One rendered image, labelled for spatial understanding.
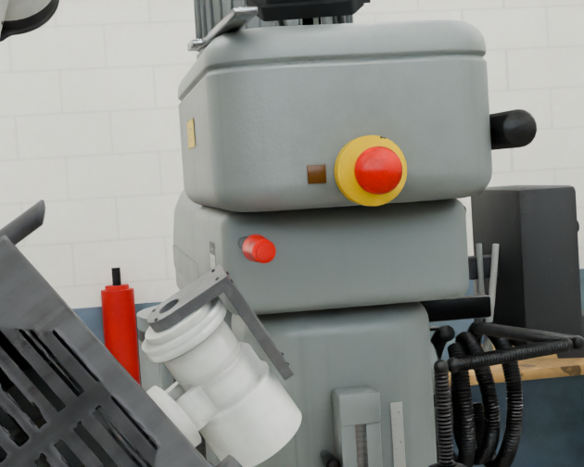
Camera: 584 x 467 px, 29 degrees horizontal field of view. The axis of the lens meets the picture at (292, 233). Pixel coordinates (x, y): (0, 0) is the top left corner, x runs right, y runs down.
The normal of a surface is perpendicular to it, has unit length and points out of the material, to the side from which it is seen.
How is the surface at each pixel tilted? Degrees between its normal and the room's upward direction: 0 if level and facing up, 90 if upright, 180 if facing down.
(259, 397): 85
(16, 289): 66
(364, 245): 90
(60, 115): 90
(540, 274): 90
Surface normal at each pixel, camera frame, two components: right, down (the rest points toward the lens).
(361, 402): 0.16, 0.04
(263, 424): 0.38, 0.07
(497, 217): -0.98, 0.07
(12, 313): 0.13, -0.36
